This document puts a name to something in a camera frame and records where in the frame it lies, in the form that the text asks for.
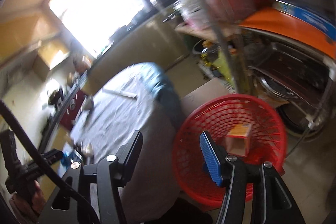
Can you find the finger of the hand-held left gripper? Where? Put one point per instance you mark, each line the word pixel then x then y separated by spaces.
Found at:
pixel 51 155

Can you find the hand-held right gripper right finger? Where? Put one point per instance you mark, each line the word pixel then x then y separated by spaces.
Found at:
pixel 210 161

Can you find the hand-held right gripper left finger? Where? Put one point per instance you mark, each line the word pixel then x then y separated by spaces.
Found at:
pixel 130 157

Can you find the red plastic mesh basket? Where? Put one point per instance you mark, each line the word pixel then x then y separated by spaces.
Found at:
pixel 189 161

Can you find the orange carton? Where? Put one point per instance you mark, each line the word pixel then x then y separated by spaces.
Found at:
pixel 237 140

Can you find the pale wad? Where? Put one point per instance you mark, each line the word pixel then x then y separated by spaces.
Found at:
pixel 88 149

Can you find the person's left hand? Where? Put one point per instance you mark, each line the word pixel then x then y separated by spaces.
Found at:
pixel 36 197

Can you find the grey tablecloth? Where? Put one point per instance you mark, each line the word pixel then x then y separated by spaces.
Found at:
pixel 126 119

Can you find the thin wooden stick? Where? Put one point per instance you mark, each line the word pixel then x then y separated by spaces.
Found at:
pixel 123 94

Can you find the cardboard box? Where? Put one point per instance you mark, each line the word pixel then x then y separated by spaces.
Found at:
pixel 199 98

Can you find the blue table cover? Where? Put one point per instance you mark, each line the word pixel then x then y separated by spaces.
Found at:
pixel 157 82

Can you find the round metal pan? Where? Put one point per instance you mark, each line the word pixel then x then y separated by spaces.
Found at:
pixel 288 108

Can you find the metal storage rack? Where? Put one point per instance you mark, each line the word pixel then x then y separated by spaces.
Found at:
pixel 223 37

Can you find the metal tray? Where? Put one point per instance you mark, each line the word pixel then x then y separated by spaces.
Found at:
pixel 294 69

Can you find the pink plastic bag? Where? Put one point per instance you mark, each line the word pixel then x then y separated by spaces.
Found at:
pixel 191 8

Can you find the window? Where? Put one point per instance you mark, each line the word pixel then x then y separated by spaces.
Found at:
pixel 94 6

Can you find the orange board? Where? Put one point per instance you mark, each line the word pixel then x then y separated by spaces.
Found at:
pixel 278 19

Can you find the blue printed box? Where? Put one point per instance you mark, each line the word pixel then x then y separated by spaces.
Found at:
pixel 309 14

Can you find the yellow wall cabinet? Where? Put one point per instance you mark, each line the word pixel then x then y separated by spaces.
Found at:
pixel 31 37

